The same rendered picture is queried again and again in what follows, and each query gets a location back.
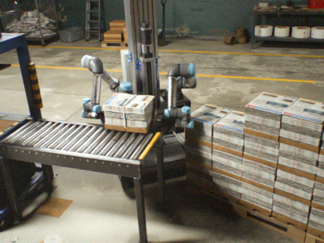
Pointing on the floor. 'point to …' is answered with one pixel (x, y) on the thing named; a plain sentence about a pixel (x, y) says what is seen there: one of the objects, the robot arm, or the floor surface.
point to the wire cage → (33, 25)
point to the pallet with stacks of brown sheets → (116, 35)
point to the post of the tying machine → (23, 56)
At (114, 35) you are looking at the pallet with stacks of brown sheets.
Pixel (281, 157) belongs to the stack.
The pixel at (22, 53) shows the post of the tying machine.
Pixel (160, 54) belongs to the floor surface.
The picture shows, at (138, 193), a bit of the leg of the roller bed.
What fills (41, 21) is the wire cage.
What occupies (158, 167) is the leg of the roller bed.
